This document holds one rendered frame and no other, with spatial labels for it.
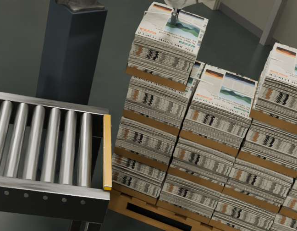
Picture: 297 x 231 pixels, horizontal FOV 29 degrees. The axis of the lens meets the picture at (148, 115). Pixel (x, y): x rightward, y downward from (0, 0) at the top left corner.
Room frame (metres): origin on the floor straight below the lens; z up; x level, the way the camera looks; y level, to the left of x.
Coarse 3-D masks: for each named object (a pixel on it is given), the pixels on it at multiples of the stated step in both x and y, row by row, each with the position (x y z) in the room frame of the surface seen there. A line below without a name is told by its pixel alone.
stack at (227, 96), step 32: (128, 96) 2.26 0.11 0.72; (160, 96) 2.25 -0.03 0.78; (192, 96) 2.53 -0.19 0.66; (224, 96) 2.33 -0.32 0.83; (128, 128) 2.26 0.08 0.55; (192, 128) 2.23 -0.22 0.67; (224, 128) 2.22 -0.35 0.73; (256, 128) 2.20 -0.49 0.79; (128, 160) 2.26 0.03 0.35; (160, 160) 2.24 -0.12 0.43; (192, 160) 2.22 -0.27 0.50; (224, 160) 2.20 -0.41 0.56; (288, 160) 2.18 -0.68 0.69; (160, 192) 2.37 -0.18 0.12; (192, 192) 2.22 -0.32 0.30; (256, 192) 2.18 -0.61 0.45; (288, 192) 2.20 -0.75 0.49; (160, 224) 2.23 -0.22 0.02; (192, 224) 2.21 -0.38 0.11; (256, 224) 2.17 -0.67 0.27; (288, 224) 2.16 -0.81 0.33
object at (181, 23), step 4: (148, 16) 2.41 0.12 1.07; (152, 16) 2.42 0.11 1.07; (156, 16) 2.43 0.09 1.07; (160, 16) 2.45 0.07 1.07; (164, 16) 2.45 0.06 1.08; (168, 16) 2.47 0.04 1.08; (160, 20) 2.41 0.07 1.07; (164, 20) 2.42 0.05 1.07; (168, 20) 2.43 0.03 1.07; (180, 20) 2.46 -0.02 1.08; (172, 24) 2.40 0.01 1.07; (176, 24) 2.41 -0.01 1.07; (180, 24) 2.42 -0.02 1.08; (184, 24) 2.43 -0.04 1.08; (188, 24) 2.44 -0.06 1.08; (196, 24) 2.47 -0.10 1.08; (188, 28) 2.40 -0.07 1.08; (192, 28) 2.41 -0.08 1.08; (196, 28) 2.43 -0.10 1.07; (204, 28) 2.45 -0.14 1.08; (200, 32) 2.40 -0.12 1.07
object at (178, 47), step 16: (144, 16) 2.40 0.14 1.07; (144, 32) 2.27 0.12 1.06; (160, 32) 2.31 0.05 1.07; (176, 32) 2.35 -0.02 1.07; (192, 32) 2.38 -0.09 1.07; (144, 48) 2.26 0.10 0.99; (160, 48) 2.24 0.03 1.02; (176, 48) 2.24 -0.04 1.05; (192, 48) 2.26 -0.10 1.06; (128, 64) 2.27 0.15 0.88; (144, 64) 2.27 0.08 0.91; (160, 64) 2.26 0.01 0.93; (176, 64) 2.25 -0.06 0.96; (192, 64) 2.25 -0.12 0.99; (176, 80) 2.26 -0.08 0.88
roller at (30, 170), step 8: (40, 112) 1.85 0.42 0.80; (32, 120) 1.80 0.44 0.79; (40, 120) 1.80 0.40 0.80; (32, 128) 1.74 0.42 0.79; (40, 128) 1.76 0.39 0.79; (32, 136) 1.69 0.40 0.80; (40, 136) 1.72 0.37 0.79; (32, 144) 1.64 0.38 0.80; (40, 144) 1.68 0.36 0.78; (32, 152) 1.60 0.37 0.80; (24, 160) 1.57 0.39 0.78; (32, 160) 1.56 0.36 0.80; (24, 168) 1.52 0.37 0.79; (32, 168) 1.52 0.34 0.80; (24, 176) 1.47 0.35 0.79; (32, 176) 1.48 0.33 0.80
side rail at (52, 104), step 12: (0, 96) 1.88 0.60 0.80; (12, 96) 1.90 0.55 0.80; (24, 96) 1.92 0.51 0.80; (48, 108) 1.91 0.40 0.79; (60, 108) 1.92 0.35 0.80; (72, 108) 1.94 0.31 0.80; (84, 108) 1.96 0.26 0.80; (96, 108) 1.99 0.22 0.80; (12, 120) 1.87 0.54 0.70; (60, 120) 1.92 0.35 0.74; (96, 120) 1.95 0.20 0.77; (96, 132) 1.95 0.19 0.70
